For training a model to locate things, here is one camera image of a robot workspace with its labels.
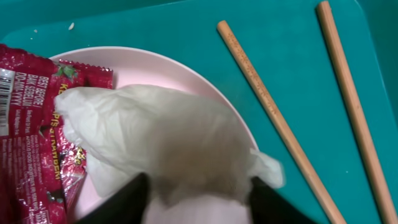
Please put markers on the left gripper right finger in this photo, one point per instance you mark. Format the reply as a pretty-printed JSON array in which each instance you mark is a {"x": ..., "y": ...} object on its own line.
[{"x": 268, "y": 207}]

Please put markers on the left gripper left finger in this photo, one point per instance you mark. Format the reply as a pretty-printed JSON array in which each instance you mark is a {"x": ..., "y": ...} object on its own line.
[{"x": 126, "y": 206}]

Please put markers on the wooden chopstick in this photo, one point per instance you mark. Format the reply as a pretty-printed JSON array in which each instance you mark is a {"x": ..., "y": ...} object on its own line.
[
  {"x": 356, "y": 114},
  {"x": 280, "y": 123}
]

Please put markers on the white tissue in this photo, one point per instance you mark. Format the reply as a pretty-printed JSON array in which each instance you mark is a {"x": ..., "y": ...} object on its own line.
[{"x": 187, "y": 144}]

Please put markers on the red snack wrapper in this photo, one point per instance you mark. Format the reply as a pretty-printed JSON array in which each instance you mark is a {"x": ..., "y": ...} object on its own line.
[{"x": 40, "y": 169}]

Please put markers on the large pink plate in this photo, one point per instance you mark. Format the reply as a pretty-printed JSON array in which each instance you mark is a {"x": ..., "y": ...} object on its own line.
[{"x": 136, "y": 66}]

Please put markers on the teal serving tray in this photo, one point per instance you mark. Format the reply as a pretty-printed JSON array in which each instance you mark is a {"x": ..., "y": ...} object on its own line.
[{"x": 283, "y": 41}]

